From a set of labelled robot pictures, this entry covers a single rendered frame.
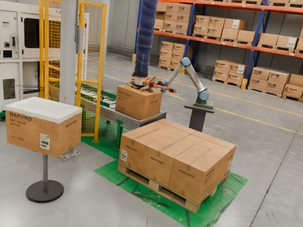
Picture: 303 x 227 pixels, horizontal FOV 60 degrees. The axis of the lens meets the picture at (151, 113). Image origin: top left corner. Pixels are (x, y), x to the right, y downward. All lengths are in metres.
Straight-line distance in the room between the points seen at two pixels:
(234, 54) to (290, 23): 2.36
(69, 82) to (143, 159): 1.39
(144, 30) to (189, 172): 2.07
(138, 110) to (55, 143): 1.65
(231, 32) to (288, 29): 2.18
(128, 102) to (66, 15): 1.49
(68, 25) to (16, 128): 1.39
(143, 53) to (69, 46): 1.07
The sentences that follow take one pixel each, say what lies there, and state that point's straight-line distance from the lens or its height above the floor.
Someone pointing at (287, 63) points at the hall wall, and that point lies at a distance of 11.78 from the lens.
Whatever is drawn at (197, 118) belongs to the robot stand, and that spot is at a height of 0.54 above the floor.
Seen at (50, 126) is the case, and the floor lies 0.93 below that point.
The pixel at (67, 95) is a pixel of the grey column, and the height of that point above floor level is 0.91.
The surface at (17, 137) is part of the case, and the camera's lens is 2.92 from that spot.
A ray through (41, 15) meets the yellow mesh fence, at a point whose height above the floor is 1.81.
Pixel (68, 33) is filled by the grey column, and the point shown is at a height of 1.70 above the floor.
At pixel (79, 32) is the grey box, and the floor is 1.71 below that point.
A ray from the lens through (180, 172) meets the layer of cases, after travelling 3.05.
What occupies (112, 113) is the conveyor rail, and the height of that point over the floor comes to 0.55.
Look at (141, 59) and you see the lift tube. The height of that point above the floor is 1.42.
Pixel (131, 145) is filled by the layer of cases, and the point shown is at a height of 0.46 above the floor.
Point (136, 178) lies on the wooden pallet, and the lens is 3.52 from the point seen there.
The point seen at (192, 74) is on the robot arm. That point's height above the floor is 1.28.
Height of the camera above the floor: 1.95
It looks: 19 degrees down
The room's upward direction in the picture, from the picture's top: 8 degrees clockwise
